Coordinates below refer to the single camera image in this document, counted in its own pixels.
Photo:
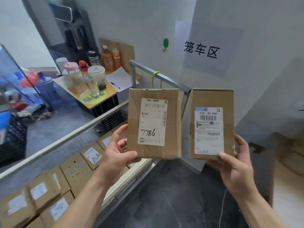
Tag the person's right hand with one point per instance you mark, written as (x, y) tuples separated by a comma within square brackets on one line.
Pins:
[(237, 175)]

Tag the brown tea bottle white cap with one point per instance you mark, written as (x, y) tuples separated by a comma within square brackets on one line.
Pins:
[(107, 59)]

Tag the black water dispenser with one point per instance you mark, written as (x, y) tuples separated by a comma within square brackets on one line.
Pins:
[(76, 33)]

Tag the red plastic object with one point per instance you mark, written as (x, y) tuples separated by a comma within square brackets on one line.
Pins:
[(29, 78)]

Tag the white paper sheet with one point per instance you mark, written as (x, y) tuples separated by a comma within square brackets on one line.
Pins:
[(123, 75)]

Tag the parcel with handwritten label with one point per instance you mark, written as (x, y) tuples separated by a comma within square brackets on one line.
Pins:
[(86, 149)]

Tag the green striped holed cardboard box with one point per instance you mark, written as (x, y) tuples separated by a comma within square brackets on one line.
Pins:
[(69, 161)]

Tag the blue plastic box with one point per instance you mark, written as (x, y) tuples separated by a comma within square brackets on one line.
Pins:
[(4, 119)]

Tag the person's left forearm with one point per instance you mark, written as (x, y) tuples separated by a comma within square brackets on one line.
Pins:
[(80, 206)]

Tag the parcel with long label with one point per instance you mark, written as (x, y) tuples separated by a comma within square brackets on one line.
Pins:
[(102, 143)]

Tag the red lid bottle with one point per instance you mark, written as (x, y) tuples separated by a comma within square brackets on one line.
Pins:
[(83, 65)]

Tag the grey wall socket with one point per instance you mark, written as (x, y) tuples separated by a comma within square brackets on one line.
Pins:
[(259, 147)]

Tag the black plastic crate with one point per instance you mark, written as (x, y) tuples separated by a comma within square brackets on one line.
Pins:
[(14, 144)]

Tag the blue water jug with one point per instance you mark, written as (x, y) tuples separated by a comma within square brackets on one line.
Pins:
[(47, 87)]

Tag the black pen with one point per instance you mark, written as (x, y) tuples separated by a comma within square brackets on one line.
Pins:
[(115, 85)]

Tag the person's left hand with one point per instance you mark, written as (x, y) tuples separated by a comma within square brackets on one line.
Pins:
[(114, 161)]

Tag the pink lid clear tumbler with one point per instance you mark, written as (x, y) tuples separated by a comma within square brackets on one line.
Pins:
[(72, 73)]

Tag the orange drink bottle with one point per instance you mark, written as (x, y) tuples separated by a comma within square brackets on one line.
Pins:
[(116, 56)]

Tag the yellow-green round sticker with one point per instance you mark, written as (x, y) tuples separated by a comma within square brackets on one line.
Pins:
[(85, 99)]

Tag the barcode printed medium cardboard box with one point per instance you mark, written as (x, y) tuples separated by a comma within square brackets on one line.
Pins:
[(116, 131)]

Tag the box with handwritten 7786 label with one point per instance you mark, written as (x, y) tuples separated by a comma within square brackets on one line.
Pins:
[(171, 140)]

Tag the peeling label medium cardboard box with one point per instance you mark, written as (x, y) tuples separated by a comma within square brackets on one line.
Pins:
[(69, 199)]

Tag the torn flap cardboard box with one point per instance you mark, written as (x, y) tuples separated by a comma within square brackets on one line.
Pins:
[(34, 223)]

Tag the large pale blue jug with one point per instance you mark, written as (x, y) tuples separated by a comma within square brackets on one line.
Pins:
[(9, 64)]

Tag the clear glass jar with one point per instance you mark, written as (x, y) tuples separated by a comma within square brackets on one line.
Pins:
[(92, 87)]

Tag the black lid steel flask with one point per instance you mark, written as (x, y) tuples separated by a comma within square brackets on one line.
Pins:
[(93, 58)]

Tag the box with blue-top label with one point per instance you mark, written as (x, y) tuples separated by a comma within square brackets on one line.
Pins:
[(228, 104)]

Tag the small yellow table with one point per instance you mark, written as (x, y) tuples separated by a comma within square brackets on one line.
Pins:
[(64, 86)]

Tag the wall sign with black characters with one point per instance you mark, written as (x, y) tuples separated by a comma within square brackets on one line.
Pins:
[(213, 66)]

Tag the heap of mixed rubbish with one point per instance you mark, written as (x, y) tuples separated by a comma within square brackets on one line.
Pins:
[(40, 113)]

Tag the white lid drink cup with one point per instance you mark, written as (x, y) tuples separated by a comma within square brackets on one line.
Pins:
[(97, 75)]

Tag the scribbled label printed cardboard box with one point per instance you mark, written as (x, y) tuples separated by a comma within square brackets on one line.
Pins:
[(80, 185)]

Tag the green popsicle wall hook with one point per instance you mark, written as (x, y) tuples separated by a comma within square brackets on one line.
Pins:
[(165, 42)]

